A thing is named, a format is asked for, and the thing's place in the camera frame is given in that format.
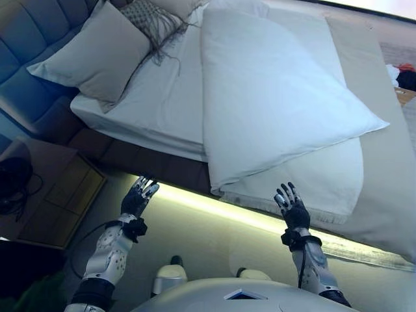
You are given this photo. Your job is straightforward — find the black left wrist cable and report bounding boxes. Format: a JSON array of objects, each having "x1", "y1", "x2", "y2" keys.
[{"x1": 70, "y1": 220, "x2": 124, "y2": 280}]

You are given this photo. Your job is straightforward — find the padded upholstered headboard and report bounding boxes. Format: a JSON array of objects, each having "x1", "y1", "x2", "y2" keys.
[{"x1": 0, "y1": 0, "x2": 111, "y2": 134}]

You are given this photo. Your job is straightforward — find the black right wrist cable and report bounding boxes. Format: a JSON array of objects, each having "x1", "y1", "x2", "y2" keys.
[{"x1": 297, "y1": 240, "x2": 308, "y2": 289}]

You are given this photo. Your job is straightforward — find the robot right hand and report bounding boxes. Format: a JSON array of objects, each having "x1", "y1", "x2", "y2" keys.
[{"x1": 274, "y1": 182, "x2": 311, "y2": 232}]

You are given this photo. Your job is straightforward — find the silver robot right leg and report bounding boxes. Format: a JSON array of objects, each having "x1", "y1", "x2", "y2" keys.
[{"x1": 229, "y1": 266, "x2": 280, "y2": 283}]

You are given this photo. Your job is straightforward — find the silver robot left leg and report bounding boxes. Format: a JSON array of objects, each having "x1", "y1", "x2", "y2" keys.
[{"x1": 151, "y1": 255, "x2": 189, "y2": 298}]

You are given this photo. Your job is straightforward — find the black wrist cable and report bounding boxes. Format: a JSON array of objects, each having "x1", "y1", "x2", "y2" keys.
[
  {"x1": 70, "y1": 220, "x2": 124, "y2": 280},
  {"x1": 297, "y1": 240, "x2": 308, "y2": 289}
]

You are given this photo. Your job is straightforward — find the wooden nightstand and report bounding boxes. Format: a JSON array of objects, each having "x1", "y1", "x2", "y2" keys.
[{"x1": 0, "y1": 139, "x2": 108, "y2": 251}]

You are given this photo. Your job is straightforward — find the white bed sheet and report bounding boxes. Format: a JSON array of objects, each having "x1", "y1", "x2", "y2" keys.
[{"x1": 70, "y1": 6, "x2": 209, "y2": 163}]

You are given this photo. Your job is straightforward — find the patterned fringed cushion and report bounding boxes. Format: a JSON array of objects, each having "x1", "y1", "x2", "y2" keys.
[{"x1": 120, "y1": 0, "x2": 192, "y2": 68}]

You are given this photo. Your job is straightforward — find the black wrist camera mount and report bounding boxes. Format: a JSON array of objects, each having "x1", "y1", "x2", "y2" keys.
[
  {"x1": 122, "y1": 217, "x2": 147, "y2": 243},
  {"x1": 281, "y1": 229, "x2": 322, "y2": 251}
]

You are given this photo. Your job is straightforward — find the white duvet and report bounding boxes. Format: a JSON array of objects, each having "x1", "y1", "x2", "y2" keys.
[{"x1": 198, "y1": 5, "x2": 391, "y2": 225}]

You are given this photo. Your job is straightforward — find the silver robot leg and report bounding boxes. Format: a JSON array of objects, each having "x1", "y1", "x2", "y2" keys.
[
  {"x1": 229, "y1": 266, "x2": 280, "y2": 283},
  {"x1": 151, "y1": 255, "x2": 189, "y2": 298}
]

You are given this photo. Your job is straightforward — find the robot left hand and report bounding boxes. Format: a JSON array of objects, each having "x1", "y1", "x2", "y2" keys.
[{"x1": 122, "y1": 175, "x2": 160, "y2": 218}]

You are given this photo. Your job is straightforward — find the brown upholstered bed frame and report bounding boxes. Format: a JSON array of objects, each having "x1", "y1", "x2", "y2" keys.
[{"x1": 68, "y1": 126, "x2": 215, "y2": 196}]

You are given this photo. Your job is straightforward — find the green leafy plant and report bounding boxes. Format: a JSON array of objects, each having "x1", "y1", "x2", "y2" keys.
[{"x1": 19, "y1": 271, "x2": 69, "y2": 312}]

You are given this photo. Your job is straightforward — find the cardboard box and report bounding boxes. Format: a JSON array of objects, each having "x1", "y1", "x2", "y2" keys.
[{"x1": 393, "y1": 86, "x2": 416, "y2": 108}]

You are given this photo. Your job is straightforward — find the black cable bundle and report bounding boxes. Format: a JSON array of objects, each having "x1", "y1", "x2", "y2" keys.
[{"x1": 0, "y1": 155, "x2": 43, "y2": 215}]

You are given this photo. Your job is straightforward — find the beige pillow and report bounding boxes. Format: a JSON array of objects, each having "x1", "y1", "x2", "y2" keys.
[{"x1": 26, "y1": 1, "x2": 153, "y2": 114}]

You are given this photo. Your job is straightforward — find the pile of clothes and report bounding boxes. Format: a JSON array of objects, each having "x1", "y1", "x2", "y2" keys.
[{"x1": 385, "y1": 63, "x2": 416, "y2": 90}]

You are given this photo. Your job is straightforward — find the cream pillow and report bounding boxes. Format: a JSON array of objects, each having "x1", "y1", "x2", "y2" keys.
[{"x1": 149, "y1": 0, "x2": 209, "y2": 20}]

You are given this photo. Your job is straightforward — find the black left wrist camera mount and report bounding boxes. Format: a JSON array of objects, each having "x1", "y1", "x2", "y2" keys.
[{"x1": 122, "y1": 217, "x2": 147, "y2": 243}]

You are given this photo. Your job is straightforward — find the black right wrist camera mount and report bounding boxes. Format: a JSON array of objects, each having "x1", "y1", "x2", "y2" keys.
[{"x1": 281, "y1": 229, "x2": 322, "y2": 251}]

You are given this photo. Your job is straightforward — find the silver robot torso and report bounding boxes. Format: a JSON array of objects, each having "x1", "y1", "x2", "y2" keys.
[{"x1": 129, "y1": 278, "x2": 355, "y2": 312}]

